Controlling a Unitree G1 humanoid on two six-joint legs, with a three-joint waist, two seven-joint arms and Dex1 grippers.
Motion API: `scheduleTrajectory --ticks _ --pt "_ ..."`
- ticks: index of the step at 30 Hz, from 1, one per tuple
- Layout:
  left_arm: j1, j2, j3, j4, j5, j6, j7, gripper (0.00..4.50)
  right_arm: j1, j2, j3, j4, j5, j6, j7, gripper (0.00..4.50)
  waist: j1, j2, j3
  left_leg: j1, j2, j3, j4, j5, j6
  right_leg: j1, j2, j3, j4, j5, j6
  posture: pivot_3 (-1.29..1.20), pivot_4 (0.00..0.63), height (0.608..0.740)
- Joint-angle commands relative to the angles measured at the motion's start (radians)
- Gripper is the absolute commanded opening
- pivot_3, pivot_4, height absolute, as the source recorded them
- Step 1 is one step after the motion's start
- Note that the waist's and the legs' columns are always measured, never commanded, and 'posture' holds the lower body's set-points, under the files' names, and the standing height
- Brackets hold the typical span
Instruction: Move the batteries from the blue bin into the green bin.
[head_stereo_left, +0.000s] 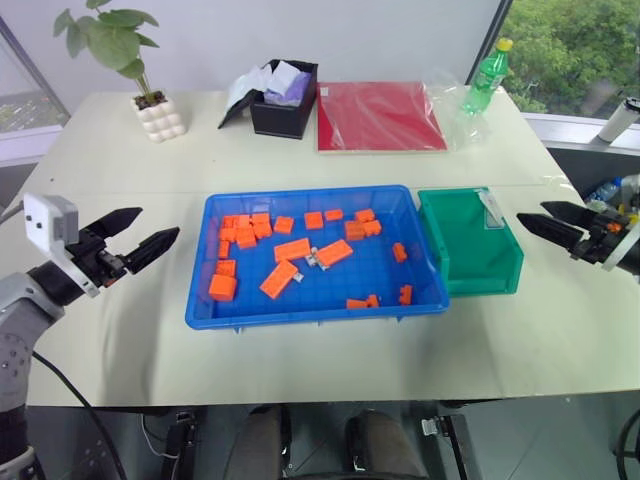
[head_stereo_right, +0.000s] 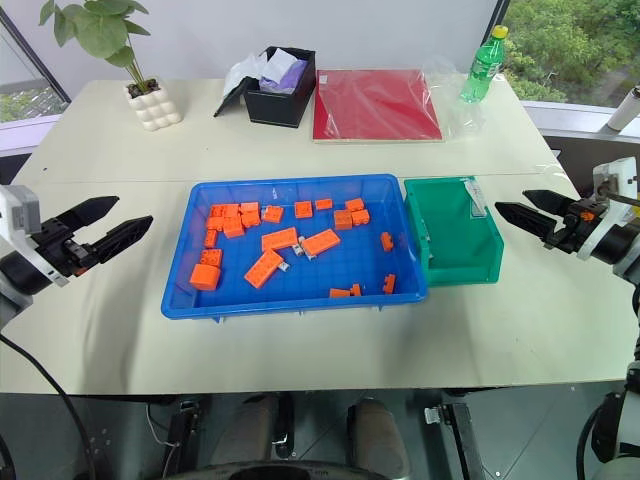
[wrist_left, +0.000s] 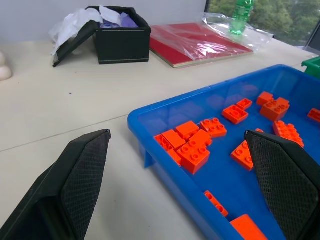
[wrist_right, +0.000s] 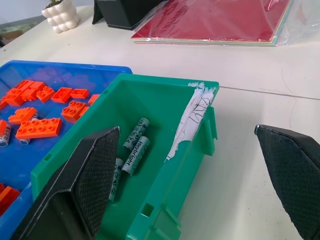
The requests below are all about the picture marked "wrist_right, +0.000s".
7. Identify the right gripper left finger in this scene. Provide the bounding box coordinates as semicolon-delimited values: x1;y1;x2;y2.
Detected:
11;126;121;240

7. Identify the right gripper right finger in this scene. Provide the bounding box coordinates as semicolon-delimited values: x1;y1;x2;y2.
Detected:
253;124;320;240

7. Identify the green plastic tray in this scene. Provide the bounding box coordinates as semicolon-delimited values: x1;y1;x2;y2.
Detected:
30;72;220;240

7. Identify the black storage box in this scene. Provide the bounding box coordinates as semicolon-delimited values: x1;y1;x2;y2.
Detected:
94;0;166;31

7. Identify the grey Heybright battery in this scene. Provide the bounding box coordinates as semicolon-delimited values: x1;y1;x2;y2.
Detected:
121;136;151;176

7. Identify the long orange building block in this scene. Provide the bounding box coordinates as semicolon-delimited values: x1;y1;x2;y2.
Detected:
15;117;63;140

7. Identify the blue plastic tray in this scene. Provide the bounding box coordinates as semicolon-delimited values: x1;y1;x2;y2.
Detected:
0;59;134;237

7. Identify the torn white paper label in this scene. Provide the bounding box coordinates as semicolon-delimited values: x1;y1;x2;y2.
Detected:
163;81;216;163

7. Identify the clear plastic bag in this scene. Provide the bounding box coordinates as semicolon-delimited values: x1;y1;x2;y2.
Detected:
131;0;320;48

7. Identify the white bubble plant pot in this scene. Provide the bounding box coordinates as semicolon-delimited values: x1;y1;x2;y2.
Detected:
41;0;82;35

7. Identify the red coloured paper stack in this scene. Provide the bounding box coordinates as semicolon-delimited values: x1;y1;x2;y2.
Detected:
131;0;295;48

